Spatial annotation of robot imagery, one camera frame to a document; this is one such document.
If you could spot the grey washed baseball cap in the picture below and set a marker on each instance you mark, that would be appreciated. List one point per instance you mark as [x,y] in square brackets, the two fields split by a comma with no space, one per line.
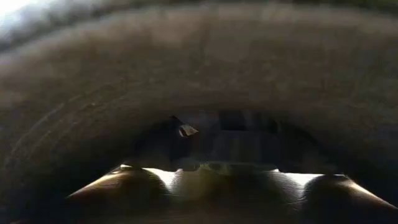
[199,62]

